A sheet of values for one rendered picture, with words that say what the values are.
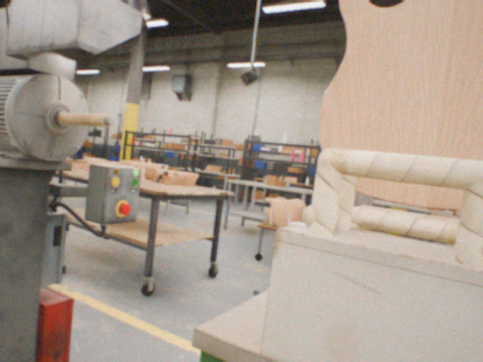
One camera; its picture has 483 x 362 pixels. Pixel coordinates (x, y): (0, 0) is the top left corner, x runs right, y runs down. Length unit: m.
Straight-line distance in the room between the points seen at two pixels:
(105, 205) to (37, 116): 0.36
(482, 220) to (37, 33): 0.96
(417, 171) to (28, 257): 1.22
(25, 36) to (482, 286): 1.04
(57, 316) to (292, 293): 1.15
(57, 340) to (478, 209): 1.40
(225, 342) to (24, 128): 0.82
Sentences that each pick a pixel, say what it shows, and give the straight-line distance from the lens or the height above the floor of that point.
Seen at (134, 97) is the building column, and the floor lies 2.77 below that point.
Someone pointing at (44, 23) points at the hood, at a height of 1.45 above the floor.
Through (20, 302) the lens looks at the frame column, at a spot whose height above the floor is 0.64.
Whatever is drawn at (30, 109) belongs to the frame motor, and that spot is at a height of 1.26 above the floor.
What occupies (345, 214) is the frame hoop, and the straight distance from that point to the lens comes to 0.54.
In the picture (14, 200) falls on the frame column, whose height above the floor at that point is 0.98.
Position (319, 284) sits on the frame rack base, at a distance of 0.47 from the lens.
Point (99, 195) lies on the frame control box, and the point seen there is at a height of 1.02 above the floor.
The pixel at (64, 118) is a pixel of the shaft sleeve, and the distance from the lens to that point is 1.14.
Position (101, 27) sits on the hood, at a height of 1.45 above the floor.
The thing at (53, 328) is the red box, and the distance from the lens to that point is 1.53.
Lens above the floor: 1.18
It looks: 3 degrees down
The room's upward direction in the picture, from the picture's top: 7 degrees clockwise
